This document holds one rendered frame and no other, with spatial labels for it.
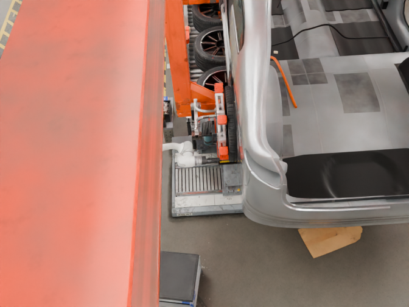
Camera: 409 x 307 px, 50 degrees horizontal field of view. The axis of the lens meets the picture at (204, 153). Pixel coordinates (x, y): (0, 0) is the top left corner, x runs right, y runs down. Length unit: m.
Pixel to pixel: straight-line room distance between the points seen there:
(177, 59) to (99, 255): 3.40
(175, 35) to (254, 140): 1.38
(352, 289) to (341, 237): 0.49
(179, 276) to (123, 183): 3.09
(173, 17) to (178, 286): 2.12
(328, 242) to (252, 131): 1.80
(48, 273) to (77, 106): 0.27
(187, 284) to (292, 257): 1.03
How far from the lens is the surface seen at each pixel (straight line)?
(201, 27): 5.68
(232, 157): 3.67
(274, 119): 3.38
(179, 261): 3.71
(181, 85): 4.07
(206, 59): 5.03
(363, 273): 4.18
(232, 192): 4.23
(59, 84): 0.75
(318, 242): 4.21
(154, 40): 1.18
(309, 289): 4.02
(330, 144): 3.67
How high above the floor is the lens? 3.70
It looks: 52 degrees down
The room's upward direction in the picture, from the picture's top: 5 degrees counter-clockwise
